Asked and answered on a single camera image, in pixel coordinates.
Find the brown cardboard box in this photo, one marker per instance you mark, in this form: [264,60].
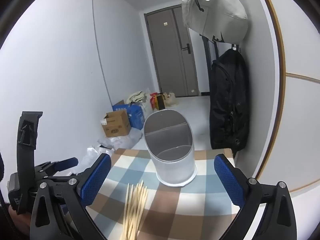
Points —
[117,125]

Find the white plastic utensil holder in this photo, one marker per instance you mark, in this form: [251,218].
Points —
[175,170]

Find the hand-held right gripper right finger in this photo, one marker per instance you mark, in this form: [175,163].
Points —
[228,180]

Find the black backpack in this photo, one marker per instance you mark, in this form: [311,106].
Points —
[228,100]

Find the white plastic bag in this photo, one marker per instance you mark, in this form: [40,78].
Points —
[147,105]

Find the grey double door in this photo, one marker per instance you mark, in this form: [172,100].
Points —
[170,55]

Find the white wardrobe with wood trim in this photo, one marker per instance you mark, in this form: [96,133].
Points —
[300,130]

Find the cream folded cloth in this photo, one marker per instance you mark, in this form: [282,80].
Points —
[137,97]

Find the beige shopping bag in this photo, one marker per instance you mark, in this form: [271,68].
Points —
[171,100]

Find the blue cardboard box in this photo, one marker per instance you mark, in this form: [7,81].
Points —
[136,116]

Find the person's left hand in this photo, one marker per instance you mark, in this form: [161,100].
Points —
[18,220]

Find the grey plastic mailing bag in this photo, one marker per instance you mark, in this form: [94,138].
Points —
[125,141]

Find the checked blue brown cloth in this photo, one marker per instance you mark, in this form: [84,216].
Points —
[175,205]

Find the metal wall hook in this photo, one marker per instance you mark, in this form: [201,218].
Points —
[235,47]

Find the crumpled clear plastic bags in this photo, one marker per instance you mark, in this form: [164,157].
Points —
[93,155]

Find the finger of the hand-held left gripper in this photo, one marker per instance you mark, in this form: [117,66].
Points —
[63,163]

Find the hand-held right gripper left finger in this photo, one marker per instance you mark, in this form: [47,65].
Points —
[96,178]

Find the red and yellow bag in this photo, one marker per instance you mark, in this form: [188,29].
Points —
[157,101]

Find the bundle of wooden chopsticks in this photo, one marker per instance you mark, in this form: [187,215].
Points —
[133,212]

